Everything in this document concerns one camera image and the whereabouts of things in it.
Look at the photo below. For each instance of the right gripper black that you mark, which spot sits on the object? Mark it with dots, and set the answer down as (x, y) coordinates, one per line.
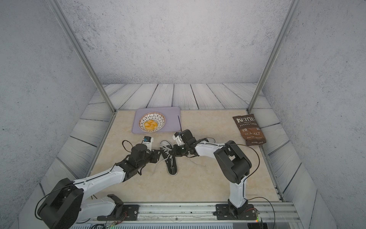
(176, 153)

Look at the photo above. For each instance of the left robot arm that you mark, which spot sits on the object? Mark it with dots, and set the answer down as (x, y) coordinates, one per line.
(70, 201)

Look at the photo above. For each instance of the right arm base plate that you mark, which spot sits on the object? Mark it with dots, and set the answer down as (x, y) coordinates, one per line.
(226, 211)

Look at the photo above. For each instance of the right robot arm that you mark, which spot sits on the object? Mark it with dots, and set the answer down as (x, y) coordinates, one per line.
(235, 166)

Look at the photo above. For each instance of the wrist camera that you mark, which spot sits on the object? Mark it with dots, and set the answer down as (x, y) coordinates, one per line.
(148, 141)
(178, 138)

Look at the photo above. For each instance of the brown potato chips bag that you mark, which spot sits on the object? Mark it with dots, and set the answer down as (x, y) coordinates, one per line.
(249, 130)

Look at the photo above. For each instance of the black canvas sneaker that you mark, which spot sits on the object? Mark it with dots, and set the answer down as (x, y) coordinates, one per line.
(166, 147)

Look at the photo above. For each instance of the left aluminium frame post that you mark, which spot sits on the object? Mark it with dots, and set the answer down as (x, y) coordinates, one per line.
(63, 22)

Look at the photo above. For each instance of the yellow bread roll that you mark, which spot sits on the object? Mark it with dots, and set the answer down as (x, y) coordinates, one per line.
(150, 125)

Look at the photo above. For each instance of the aluminium frame post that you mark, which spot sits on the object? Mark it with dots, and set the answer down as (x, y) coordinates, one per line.
(274, 53)
(63, 22)

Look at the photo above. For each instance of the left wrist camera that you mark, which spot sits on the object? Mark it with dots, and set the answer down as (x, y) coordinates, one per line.
(148, 141)

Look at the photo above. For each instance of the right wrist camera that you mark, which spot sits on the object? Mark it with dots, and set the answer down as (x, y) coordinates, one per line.
(178, 138)

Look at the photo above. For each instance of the patterned ceramic bowl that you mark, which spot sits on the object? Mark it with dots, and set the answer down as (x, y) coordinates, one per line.
(156, 116)

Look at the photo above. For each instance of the aluminium front rail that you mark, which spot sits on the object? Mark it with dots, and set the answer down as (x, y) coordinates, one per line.
(274, 215)

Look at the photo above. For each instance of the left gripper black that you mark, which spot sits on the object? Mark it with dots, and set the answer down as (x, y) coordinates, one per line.
(155, 156)

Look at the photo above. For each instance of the right aluminium frame post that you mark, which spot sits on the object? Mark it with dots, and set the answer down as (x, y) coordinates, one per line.
(274, 53)

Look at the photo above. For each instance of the lavender tray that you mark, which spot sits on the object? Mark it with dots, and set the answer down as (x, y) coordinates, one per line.
(172, 115)

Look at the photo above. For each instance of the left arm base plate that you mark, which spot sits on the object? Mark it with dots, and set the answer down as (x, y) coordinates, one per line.
(128, 213)

